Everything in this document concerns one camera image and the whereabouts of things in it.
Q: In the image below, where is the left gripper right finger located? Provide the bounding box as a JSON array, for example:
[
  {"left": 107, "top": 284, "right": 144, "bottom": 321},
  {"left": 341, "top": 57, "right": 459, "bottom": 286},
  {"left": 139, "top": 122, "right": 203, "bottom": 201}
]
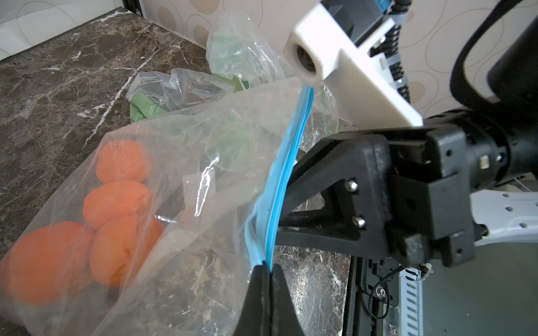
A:
[{"left": 270, "top": 264, "right": 305, "bottom": 336}]

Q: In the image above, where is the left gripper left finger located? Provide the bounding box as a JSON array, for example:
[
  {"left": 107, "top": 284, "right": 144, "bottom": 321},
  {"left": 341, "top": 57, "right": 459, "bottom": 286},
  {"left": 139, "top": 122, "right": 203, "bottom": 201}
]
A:
[{"left": 233, "top": 262, "right": 270, "bottom": 336}]

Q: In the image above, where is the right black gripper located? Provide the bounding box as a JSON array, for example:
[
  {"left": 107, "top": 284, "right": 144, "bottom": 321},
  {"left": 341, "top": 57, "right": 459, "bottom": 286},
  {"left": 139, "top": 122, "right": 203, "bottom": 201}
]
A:
[{"left": 276, "top": 124, "right": 509, "bottom": 267}]

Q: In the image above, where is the clear zip-top bag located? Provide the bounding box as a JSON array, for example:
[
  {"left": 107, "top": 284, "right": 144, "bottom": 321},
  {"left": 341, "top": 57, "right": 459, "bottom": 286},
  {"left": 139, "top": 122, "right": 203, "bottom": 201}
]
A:
[{"left": 1, "top": 78, "right": 338, "bottom": 335}]

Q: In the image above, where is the green zip-top bag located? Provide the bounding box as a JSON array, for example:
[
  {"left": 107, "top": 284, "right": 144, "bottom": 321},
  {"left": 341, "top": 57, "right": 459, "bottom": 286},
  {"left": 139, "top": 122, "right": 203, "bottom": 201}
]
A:
[{"left": 126, "top": 10, "right": 293, "bottom": 123}]

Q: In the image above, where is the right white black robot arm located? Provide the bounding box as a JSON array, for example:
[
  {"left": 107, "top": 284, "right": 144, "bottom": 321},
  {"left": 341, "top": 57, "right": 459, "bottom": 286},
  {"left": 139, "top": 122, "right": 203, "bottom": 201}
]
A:
[{"left": 274, "top": 1, "right": 537, "bottom": 267}]

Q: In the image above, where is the orange in clear bag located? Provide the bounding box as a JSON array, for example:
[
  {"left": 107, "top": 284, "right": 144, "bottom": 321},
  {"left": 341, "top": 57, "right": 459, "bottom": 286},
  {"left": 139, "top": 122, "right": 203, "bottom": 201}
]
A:
[
  {"left": 1, "top": 221, "right": 95, "bottom": 305},
  {"left": 83, "top": 180, "right": 152, "bottom": 229},
  {"left": 96, "top": 140, "right": 153, "bottom": 184},
  {"left": 90, "top": 215, "right": 164, "bottom": 287}
]

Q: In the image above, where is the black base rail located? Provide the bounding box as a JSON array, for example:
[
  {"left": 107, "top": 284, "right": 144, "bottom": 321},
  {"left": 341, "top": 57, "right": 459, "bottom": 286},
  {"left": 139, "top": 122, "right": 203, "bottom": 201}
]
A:
[{"left": 342, "top": 257, "right": 428, "bottom": 335}]

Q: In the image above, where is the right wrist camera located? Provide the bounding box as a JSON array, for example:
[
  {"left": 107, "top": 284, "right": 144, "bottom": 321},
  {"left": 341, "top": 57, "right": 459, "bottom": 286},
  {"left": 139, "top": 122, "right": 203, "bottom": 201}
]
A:
[{"left": 283, "top": 1, "right": 423, "bottom": 130}]

